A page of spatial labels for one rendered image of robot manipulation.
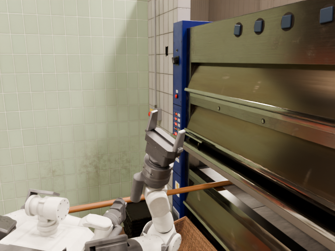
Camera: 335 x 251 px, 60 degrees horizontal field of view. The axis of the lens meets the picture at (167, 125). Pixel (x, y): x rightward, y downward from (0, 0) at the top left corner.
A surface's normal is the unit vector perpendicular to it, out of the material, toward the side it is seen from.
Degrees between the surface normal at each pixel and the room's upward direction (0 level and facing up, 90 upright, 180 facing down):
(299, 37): 90
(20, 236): 0
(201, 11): 90
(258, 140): 70
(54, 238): 0
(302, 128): 90
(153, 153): 97
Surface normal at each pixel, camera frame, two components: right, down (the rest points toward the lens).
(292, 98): -0.88, -0.26
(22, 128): 0.36, 0.21
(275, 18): -0.93, 0.07
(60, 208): 0.97, 0.05
